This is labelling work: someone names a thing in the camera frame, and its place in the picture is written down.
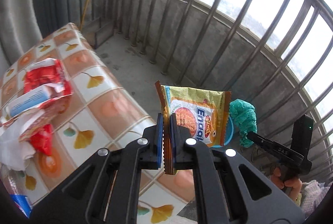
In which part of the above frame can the yellow instant noodle packet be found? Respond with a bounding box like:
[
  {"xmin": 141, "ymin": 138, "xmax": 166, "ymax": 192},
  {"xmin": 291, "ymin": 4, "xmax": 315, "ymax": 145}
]
[{"xmin": 155, "ymin": 81, "xmax": 231, "ymax": 175}]

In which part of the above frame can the teal plastic bag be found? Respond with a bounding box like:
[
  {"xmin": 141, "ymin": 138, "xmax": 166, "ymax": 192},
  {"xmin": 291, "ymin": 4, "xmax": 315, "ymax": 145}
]
[{"xmin": 229, "ymin": 99, "xmax": 257, "ymax": 148}]

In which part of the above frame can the white tissue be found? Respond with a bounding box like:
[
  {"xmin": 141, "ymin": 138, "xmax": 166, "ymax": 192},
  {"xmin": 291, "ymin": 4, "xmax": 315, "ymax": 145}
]
[{"xmin": 1, "ymin": 114, "xmax": 36, "ymax": 171}]

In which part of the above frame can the Pepsi plastic bottle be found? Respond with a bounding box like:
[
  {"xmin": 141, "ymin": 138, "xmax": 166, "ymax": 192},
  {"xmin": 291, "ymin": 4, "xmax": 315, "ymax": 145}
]
[{"xmin": 1, "ymin": 165, "xmax": 32, "ymax": 218}]

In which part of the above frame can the blue mesh trash bin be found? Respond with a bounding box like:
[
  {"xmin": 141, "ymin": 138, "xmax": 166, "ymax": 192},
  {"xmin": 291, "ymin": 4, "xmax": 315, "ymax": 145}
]
[{"xmin": 213, "ymin": 116, "xmax": 234, "ymax": 147}]

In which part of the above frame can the person's right hand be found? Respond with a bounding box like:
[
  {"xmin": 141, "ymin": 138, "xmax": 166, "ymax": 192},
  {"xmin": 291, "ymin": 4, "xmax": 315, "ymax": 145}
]
[{"xmin": 270, "ymin": 167, "xmax": 302, "ymax": 202}]

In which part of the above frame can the fuzzy right sleeve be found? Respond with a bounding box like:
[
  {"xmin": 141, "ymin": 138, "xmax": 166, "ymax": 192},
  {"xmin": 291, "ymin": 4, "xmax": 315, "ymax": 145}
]
[{"xmin": 295, "ymin": 180, "xmax": 332, "ymax": 218}]

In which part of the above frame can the patterned vinyl tablecloth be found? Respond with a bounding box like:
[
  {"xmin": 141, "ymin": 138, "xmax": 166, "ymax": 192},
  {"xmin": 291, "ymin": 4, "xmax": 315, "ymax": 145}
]
[{"xmin": 1, "ymin": 23, "xmax": 196, "ymax": 223}]

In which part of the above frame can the small red snack packet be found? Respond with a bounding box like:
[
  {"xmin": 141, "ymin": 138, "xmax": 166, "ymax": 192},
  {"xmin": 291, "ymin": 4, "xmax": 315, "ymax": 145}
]
[{"xmin": 29, "ymin": 124, "xmax": 54, "ymax": 156}]

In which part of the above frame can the white blue cardboard box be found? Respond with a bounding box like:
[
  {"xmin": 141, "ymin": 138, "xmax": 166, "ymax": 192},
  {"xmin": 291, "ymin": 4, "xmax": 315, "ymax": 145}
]
[{"xmin": 5, "ymin": 85, "xmax": 51, "ymax": 117}]

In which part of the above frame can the large red white plastic bag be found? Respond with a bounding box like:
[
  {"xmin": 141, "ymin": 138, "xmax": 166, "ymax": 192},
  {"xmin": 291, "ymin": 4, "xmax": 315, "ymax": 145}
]
[{"xmin": 3, "ymin": 58, "xmax": 73, "ymax": 142}]

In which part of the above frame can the metal balcony railing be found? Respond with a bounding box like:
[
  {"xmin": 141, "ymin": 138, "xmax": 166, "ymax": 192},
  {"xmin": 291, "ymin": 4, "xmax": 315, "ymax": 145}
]
[{"xmin": 109, "ymin": 0, "xmax": 332, "ymax": 182}]

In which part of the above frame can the grey curtain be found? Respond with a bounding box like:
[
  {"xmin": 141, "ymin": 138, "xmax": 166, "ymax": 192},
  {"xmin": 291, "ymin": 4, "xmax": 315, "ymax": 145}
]
[{"xmin": 1, "ymin": 0, "xmax": 42, "ymax": 66}]

